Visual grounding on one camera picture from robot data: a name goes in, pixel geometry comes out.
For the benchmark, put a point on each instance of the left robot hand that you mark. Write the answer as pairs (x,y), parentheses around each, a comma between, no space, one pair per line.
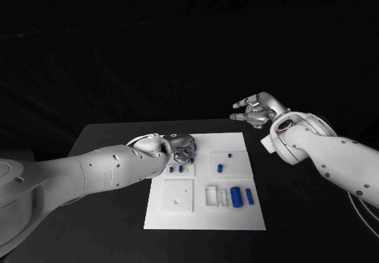
(178,141)

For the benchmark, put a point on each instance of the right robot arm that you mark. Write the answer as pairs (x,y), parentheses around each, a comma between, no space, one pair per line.
(325,154)

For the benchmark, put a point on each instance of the white task board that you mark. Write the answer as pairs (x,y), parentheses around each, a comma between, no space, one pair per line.
(203,185)

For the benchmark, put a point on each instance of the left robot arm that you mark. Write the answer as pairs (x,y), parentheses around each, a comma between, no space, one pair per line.
(96,166)

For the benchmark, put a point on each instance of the thick long blue cylinder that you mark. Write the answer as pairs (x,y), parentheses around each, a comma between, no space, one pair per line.
(236,196)

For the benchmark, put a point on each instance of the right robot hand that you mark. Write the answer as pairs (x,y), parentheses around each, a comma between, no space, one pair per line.
(259,108)

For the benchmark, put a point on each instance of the thin long blue cylinder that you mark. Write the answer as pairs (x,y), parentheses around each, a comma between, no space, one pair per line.
(249,196)

